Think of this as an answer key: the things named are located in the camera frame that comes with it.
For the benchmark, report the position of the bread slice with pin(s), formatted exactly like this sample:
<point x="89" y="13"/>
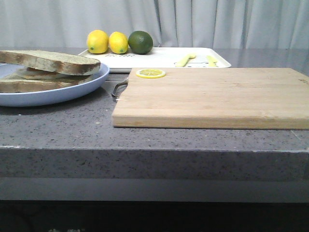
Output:
<point x="13" y="83"/>
<point x="51" y="61"/>

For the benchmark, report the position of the light blue plate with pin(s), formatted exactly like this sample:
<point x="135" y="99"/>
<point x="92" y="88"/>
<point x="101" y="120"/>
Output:
<point x="47" y="97"/>

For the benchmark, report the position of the white rectangular tray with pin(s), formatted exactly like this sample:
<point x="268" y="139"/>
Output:
<point x="158" y="57"/>

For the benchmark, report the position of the lemon slice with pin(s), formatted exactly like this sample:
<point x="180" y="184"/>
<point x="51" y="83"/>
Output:
<point x="150" y="73"/>

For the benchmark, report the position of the yellow plastic fork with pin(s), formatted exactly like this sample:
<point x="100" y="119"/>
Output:
<point x="183" y="61"/>

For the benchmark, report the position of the green lime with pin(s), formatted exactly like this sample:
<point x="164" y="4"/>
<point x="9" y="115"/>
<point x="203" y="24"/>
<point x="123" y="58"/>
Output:
<point x="140" y="42"/>

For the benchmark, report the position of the wooden cutting board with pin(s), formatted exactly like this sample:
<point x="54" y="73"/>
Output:
<point x="211" y="98"/>

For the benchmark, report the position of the yellow plastic knife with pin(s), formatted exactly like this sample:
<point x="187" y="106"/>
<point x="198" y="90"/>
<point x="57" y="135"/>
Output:
<point x="212" y="62"/>

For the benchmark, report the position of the right yellow lemon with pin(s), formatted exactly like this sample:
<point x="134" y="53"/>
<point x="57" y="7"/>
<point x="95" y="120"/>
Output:
<point x="118" y="43"/>

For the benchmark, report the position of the yellow lemon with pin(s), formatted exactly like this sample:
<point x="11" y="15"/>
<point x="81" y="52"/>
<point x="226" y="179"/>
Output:
<point x="97" y="42"/>
<point x="118" y="43"/>

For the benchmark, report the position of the left yellow lemon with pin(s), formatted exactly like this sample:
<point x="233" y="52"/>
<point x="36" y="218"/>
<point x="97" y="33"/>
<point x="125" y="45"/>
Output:
<point x="97" y="42"/>

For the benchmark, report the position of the grey curtain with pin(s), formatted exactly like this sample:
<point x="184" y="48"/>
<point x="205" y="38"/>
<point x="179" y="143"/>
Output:
<point x="249" y="24"/>

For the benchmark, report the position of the metal cutting board handle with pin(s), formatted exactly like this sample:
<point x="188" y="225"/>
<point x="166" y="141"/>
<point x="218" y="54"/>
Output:
<point x="119" y="88"/>

